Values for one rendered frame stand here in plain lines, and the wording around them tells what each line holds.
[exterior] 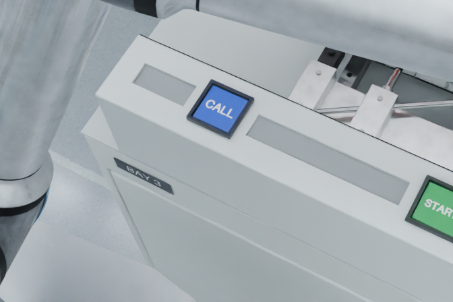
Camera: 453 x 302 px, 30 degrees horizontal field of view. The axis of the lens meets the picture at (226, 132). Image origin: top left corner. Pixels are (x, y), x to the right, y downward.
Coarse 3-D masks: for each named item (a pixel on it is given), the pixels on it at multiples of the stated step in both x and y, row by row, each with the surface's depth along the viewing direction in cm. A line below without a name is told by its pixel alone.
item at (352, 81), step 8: (352, 56) 109; (352, 64) 108; (360, 64) 108; (368, 64) 110; (344, 72) 108; (352, 72) 108; (360, 72) 108; (344, 80) 107; (352, 80) 107; (360, 80) 110
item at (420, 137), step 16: (336, 96) 103; (352, 96) 103; (400, 112) 101; (400, 128) 100; (416, 128) 100; (432, 128) 100; (400, 144) 99; (416, 144) 99; (432, 144) 99; (448, 144) 98; (432, 160) 98; (448, 160) 97
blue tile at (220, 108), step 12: (216, 96) 94; (228, 96) 94; (204, 108) 94; (216, 108) 94; (228, 108) 93; (240, 108) 93; (204, 120) 93; (216, 120) 93; (228, 120) 93; (228, 132) 92
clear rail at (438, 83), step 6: (372, 60) 103; (390, 66) 102; (402, 72) 102; (408, 72) 101; (414, 72) 101; (420, 78) 101; (426, 78) 100; (432, 78) 100; (432, 84) 101; (438, 84) 100; (444, 84) 100; (450, 84) 100; (444, 90) 100; (450, 90) 100
